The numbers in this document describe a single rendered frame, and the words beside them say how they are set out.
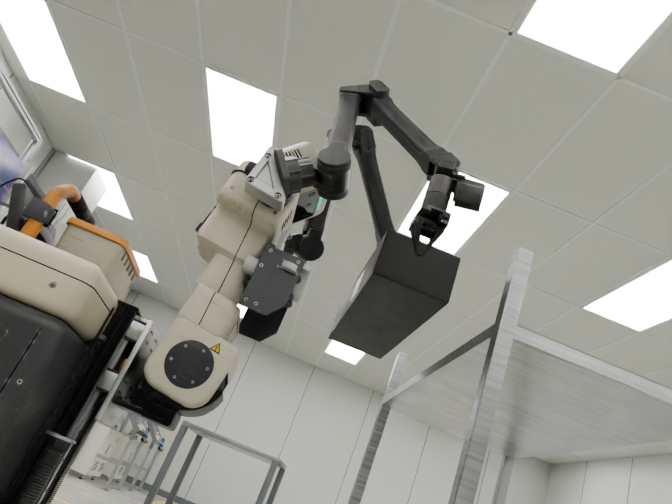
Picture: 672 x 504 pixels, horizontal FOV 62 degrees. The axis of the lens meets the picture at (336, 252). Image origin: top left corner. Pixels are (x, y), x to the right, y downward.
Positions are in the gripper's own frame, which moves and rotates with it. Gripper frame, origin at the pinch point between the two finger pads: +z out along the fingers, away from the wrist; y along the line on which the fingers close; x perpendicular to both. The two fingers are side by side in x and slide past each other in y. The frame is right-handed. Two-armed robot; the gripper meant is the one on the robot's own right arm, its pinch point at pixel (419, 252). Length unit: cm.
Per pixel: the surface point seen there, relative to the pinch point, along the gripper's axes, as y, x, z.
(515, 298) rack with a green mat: -18.4, -15.5, 11.1
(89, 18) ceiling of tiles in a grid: 224, 237, -196
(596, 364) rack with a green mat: -18.8, -32.0, 17.3
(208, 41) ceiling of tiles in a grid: 195, 144, -194
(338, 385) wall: 933, -104, -180
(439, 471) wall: 928, -328, -103
